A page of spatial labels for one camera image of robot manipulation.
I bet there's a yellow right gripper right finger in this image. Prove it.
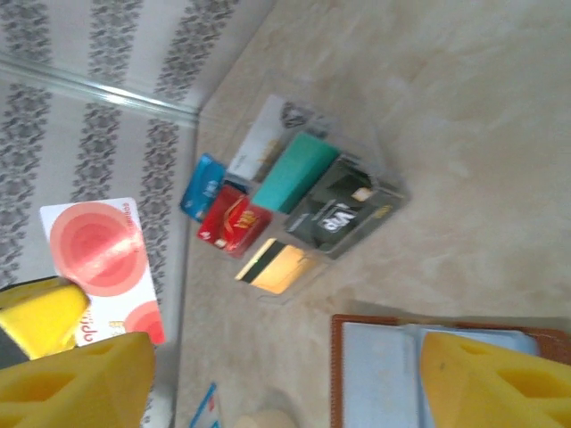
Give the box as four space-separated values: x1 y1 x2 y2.
420 331 571 428

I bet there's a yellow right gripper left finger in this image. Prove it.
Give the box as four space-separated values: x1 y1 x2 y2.
0 331 156 428

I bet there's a white card with red circles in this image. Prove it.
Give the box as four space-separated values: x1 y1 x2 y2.
38 196 168 350

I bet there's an orange-framed smartphone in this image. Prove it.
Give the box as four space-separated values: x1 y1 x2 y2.
330 312 571 428

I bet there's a black VIP card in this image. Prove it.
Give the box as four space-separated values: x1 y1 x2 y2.
282 155 399 260

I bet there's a gold card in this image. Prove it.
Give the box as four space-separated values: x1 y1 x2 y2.
233 236 320 296

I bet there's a white card with dark emblem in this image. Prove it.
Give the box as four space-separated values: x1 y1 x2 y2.
226 94 314 185

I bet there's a teal card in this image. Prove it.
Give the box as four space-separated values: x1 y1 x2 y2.
251 131 342 215

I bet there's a white card with blue print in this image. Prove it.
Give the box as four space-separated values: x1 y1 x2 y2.
189 381 222 428

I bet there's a clear plastic card sleeve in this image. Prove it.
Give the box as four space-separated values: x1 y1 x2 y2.
226 93 412 309

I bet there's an aluminium left side rail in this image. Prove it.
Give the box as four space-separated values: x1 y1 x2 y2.
170 119 203 428

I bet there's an aluminium left frame post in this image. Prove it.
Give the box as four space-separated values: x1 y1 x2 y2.
0 56 201 128

